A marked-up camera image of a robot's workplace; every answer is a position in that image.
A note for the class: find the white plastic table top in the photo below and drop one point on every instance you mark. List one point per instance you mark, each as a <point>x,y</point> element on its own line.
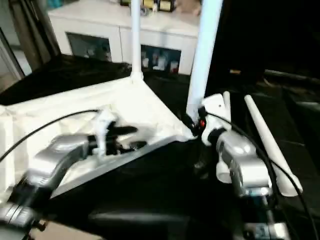
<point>65,115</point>

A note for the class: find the white plastic table leg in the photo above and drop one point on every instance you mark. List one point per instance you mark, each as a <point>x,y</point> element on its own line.
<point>205,50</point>
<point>270,140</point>
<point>135,35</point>
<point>225,140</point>

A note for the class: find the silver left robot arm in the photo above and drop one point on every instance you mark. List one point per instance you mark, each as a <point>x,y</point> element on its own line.
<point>40,170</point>

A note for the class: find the black work mat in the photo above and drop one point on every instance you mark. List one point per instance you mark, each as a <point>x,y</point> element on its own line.
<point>165,200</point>

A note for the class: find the small yellow tag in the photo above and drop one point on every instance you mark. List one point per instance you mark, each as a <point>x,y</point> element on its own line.
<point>235,72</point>

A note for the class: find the white sideboard with glass doors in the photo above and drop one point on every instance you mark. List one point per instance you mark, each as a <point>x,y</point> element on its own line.
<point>120,27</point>

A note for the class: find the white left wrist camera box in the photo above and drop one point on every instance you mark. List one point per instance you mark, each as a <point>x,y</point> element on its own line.
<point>102,130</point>

